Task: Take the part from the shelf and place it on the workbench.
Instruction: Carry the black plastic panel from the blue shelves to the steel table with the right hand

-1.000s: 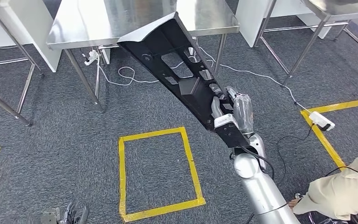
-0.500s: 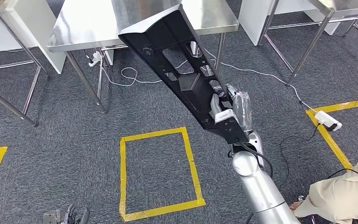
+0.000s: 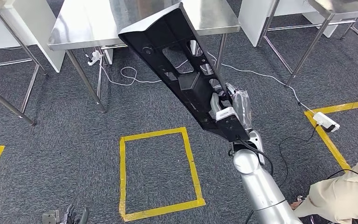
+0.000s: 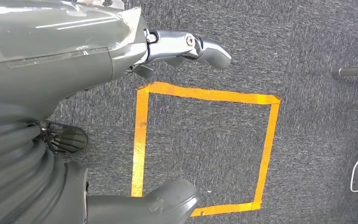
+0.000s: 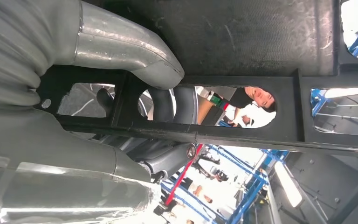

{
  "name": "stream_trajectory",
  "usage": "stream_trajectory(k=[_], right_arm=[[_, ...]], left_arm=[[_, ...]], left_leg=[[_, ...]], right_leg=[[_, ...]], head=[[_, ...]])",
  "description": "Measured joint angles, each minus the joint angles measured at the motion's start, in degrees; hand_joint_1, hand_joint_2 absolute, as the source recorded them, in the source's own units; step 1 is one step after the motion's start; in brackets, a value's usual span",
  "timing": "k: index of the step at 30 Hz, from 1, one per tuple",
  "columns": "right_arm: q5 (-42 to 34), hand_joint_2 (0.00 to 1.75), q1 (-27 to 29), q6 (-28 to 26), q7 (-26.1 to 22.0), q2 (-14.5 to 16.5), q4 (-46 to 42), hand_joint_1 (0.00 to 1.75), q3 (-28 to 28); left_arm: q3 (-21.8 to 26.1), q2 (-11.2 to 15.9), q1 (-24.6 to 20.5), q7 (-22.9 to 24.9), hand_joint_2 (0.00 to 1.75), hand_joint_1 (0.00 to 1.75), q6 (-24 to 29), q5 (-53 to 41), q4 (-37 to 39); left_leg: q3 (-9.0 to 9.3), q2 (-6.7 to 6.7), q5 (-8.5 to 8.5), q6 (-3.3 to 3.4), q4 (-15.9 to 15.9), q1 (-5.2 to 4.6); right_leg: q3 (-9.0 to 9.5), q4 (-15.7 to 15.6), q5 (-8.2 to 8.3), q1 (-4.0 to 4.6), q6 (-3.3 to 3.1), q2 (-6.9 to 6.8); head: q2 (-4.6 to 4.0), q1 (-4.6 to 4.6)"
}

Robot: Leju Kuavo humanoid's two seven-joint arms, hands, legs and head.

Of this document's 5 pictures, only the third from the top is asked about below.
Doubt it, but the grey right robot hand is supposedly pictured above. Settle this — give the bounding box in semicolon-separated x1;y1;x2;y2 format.
209;82;253;131

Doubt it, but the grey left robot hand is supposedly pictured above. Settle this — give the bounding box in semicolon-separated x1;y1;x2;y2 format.
55;203;90;224

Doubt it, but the black plastic panel part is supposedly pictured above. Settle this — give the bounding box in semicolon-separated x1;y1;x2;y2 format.
118;1;234;142

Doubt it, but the yellow floor tape square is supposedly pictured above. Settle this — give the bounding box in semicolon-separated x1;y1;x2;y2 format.
118;126;207;223
304;98;358;171

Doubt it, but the white power strip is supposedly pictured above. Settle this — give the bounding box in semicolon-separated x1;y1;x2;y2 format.
312;112;341;133

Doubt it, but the person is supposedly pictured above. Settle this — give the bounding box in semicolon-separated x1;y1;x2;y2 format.
291;156;358;224

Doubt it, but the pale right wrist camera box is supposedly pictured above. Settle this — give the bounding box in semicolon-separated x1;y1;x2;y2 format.
215;106;239;122

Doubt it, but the black right wrist camera bracket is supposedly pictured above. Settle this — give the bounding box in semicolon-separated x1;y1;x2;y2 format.
216;115;251;143

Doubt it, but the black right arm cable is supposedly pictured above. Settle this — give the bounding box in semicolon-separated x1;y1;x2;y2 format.
227;138;275;224

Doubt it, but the black power cable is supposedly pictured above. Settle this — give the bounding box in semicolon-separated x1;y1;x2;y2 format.
277;123;320;188

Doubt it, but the thin black cable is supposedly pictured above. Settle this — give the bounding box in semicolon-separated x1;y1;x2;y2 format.
325;168;358;187

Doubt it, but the white power cable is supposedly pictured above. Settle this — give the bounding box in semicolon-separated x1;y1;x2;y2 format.
86;49;316;114

